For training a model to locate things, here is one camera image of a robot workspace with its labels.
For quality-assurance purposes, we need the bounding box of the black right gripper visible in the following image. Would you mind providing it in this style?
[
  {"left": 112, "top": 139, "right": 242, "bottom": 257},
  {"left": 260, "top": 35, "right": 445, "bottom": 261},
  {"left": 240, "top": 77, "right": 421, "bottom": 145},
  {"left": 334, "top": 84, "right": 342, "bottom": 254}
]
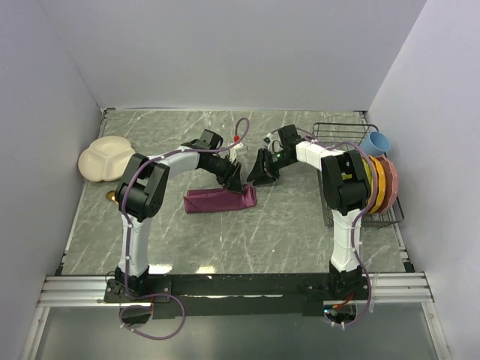
[{"left": 246, "top": 148, "right": 296, "bottom": 187}]

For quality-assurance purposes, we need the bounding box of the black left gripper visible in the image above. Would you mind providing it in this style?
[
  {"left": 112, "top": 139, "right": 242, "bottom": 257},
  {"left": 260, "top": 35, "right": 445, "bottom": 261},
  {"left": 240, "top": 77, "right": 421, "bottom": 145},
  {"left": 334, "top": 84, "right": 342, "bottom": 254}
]
[{"left": 202, "top": 154, "right": 245, "bottom": 195}]

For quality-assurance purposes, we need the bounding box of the purple cloth napkin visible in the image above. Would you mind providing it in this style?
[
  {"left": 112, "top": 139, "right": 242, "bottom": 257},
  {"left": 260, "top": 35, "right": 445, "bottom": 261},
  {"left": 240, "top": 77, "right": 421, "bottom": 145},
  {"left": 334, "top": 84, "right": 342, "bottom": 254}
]
[{"left": 184, "top": 184, "right": 257, "bottom": 214}]

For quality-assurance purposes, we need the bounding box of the gold metal spoon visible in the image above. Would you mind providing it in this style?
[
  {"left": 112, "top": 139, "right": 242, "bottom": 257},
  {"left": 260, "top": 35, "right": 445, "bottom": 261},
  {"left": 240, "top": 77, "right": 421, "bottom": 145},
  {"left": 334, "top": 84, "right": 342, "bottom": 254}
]
[{"left": 106, "top": 190, "right": 118, "bottom": 203}]

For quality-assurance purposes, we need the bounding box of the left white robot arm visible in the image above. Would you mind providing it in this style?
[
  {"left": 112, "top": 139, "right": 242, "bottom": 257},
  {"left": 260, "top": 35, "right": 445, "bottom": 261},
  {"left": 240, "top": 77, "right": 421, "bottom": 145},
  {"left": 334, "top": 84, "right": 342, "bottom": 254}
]
[{"left": 115, "top": 130, "right": 244, "bottom": 302}]

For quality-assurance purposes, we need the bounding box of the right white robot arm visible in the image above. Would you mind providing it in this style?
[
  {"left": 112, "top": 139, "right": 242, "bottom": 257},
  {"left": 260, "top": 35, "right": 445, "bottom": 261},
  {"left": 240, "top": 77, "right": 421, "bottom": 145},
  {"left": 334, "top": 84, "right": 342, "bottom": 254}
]
[{"left": 247, "top": 124, "right": 371, "bottom": 299}]

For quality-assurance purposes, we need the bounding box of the green scalloped plate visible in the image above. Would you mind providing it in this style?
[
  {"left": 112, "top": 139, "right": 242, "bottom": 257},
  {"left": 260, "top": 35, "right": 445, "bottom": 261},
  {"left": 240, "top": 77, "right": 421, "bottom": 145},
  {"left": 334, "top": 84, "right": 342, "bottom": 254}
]
[{"left": 362, "top": 155, "right": 378, "bottom": 214}]

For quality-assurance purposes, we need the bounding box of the light blue plastic cup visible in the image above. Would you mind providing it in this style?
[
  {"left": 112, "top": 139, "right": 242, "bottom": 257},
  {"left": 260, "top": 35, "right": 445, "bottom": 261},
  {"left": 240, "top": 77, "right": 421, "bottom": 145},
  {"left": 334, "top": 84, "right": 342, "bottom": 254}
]
[{"left": 360, "top": 131, "right": 391, "bottom": 157}]

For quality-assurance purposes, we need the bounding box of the orange scalloped plate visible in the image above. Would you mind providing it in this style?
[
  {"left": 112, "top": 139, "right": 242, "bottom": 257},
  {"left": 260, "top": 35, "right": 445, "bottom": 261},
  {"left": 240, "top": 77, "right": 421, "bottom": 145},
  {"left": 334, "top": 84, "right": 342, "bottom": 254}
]
[{"left": 369, "top": 155, "right": 386, "bottom": 214}]

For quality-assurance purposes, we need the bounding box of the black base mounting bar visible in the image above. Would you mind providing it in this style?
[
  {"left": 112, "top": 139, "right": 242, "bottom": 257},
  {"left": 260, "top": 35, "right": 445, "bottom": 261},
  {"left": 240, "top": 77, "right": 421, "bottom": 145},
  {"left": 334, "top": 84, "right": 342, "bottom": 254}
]
[{"left": 103, "top": 273, "right": 368, "bottom": 320}]

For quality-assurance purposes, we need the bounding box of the pink scalloped plate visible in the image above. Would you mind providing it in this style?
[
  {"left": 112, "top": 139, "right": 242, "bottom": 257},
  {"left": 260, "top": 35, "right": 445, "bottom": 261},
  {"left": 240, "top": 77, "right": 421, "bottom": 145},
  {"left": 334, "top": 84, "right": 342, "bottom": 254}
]
[{"left": 377, "top": 155, "right": 399, "bottom": 214}]

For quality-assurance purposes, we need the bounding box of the cream divided ceramic plate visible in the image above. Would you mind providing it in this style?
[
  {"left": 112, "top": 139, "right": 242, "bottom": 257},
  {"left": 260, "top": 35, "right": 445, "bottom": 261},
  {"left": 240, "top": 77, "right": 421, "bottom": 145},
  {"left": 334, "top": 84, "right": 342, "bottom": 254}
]
[{"left": 78, "top": 136, "right": 136, "bottom": 182}]

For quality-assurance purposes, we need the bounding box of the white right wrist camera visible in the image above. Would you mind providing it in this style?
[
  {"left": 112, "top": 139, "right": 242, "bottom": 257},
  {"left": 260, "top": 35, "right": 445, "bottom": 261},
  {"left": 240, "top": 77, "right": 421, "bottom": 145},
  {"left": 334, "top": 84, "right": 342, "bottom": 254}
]
[{"left": 263, "top": 133, "right": 277, "bottom": 151}]

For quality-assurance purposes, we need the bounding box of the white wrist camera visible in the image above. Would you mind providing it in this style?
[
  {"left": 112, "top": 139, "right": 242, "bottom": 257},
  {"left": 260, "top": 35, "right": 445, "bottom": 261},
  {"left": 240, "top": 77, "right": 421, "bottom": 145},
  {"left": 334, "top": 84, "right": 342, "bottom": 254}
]
[
  {"left": 228, "top": 135, "right": 248, "bottom": 162},
  {"left": 263, "top": 133, "right": 277, "bottom": 151}
]

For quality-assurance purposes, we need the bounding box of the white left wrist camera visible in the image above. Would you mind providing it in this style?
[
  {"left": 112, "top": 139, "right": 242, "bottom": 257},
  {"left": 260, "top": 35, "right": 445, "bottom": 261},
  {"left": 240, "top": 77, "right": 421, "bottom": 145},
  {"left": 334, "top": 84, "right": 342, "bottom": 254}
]
[{"left": 228, "top": 135, "right": 248, "bottom": 162}]

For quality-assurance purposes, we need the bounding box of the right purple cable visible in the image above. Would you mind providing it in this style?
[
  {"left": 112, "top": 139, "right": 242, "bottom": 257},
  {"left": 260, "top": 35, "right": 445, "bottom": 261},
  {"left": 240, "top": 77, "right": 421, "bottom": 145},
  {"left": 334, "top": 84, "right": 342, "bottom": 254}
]
[{"left": 266, "top": 126, "right": 376, "bottom": 331}]

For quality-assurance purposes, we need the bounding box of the black wire dish rack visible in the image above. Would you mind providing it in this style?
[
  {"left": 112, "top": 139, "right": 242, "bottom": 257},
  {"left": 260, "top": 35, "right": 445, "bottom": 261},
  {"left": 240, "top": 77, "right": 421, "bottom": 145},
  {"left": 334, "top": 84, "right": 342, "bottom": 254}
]
[{"left": 313, "top": 121, "right": 405, "bottom": 229}]

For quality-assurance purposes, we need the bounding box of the aluminium frame rail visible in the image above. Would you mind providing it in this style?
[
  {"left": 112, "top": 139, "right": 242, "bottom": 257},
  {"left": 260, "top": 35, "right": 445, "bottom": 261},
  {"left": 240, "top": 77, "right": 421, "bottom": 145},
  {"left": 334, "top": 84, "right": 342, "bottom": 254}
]
[{"left": 37, "top": 273, "right": 434, "bottom": 308}]

